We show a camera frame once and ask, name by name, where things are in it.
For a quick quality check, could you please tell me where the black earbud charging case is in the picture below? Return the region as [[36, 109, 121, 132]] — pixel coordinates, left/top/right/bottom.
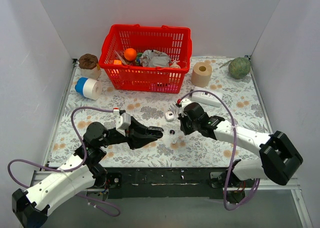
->
[[146, 126, 164, 139]]

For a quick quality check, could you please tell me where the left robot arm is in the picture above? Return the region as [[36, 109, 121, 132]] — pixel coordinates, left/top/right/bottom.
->
[[12, 113, 164, 228]]

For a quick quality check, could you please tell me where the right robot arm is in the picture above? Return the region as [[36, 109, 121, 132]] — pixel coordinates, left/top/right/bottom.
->
[[178, 98, 303, 187]]

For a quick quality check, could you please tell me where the white earbud charging case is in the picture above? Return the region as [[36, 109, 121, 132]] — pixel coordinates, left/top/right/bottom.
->
[[164, 111, 175, 122]]

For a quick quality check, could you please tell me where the white rectangular bottle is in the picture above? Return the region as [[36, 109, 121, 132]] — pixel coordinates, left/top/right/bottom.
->
[[191, 86, 223, 107]]

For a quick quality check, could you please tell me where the floral table mat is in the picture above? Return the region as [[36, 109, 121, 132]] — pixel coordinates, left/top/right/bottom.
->
[[47, 57, 270, 168]]

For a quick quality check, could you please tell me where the brown paper roll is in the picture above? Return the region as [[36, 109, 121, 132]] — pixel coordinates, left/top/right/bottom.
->
[[191, 62, 212, 88]]

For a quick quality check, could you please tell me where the beige toy in basket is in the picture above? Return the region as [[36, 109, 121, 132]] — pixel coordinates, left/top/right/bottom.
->
[[170, 61, 181, 69]]

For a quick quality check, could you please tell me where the small orange box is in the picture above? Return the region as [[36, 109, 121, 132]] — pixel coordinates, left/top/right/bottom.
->
[[113, 60, 122, 65]]

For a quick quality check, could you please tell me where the green melon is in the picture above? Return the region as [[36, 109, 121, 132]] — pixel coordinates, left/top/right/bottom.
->
[[228, 57, 251, 79]]

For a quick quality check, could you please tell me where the crumpled grey foil bag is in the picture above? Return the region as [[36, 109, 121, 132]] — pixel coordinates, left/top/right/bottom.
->
[[139, 49, 172, 68]]

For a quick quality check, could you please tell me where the orange fruit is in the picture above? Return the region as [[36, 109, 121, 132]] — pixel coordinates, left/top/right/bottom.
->
[[123, 48, 137, 62]]

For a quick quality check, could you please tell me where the red plastic shopping basket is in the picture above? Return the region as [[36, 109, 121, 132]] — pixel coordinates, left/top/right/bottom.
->
[[99, 24, 192, 94]]

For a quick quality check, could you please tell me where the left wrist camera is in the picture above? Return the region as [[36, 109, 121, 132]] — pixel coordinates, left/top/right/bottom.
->
[[112, 108, 131, 136]]

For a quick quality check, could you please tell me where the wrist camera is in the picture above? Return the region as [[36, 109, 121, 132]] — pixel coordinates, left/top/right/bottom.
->
[[175, 98, 192, 114], [112, 108, 131, 136]]

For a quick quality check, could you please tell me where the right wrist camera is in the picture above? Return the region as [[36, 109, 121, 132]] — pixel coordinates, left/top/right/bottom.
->
[[175, 98, 192, 114]]

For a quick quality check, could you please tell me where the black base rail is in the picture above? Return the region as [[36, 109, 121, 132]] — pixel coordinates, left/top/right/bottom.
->
[[106, 167, 227, 200]]

